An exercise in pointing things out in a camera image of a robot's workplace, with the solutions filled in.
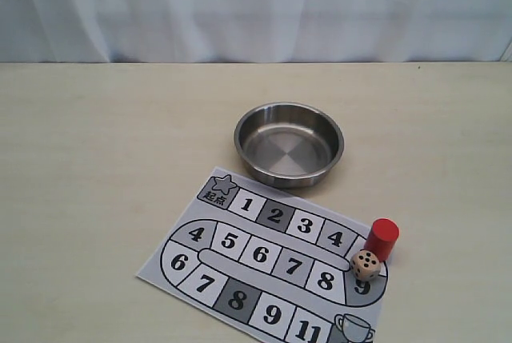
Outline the red cylinder game piece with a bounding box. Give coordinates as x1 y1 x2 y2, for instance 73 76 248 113
364 217 400 261

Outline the beige wooden die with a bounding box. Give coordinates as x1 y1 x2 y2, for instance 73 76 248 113
350 249 381 281

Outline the round stainless steel bowl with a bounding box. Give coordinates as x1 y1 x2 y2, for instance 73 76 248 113
234 102 345 189

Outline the printed paper game board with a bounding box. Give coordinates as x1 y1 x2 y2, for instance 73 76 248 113
138 168 389 342

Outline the white curtain backdrop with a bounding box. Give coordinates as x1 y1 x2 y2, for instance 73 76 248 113
1 0 511 62

